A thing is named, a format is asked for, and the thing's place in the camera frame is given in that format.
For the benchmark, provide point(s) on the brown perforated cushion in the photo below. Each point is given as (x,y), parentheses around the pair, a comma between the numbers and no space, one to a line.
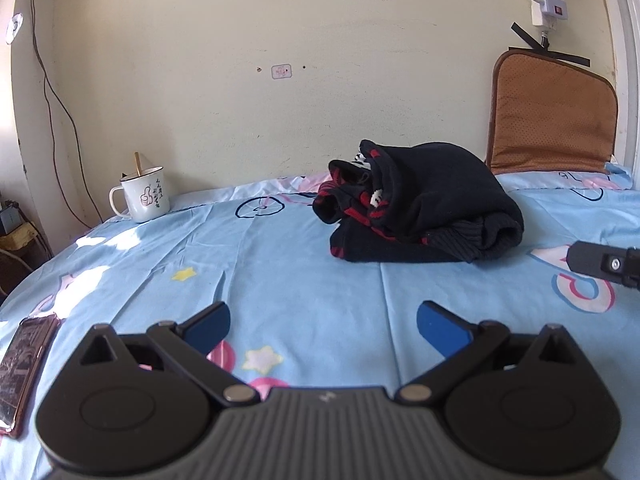
(550,115)

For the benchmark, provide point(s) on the white enamel mug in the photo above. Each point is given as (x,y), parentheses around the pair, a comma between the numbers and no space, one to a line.
(145,200)

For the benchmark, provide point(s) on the small wall sticker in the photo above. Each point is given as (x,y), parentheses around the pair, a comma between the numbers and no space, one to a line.
(281,71)

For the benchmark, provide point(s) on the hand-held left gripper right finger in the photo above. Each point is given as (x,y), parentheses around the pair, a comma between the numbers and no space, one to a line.
(440,326)

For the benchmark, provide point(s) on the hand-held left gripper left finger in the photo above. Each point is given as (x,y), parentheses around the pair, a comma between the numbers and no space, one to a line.
(210,328)

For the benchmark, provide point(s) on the wooden stick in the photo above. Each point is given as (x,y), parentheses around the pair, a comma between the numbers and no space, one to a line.
(137,164)

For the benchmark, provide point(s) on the smartphone in pink case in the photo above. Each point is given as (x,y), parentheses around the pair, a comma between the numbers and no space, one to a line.
(22,370)

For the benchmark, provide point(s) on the navy red reindeer sweater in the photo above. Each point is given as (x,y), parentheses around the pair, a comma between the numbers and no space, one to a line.
(440,185)

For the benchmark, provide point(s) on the white wall hook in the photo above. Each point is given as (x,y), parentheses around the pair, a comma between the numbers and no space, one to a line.
(15,27)

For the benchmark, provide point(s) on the light blue printed bedsheet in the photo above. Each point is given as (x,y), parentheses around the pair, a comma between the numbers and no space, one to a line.
(310,280)

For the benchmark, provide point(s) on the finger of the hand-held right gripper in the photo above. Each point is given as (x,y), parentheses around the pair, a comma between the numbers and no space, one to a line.
(595,260)

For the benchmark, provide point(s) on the black tape strip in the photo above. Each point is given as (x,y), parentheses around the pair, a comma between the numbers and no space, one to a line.
(527,35)
(567,58)

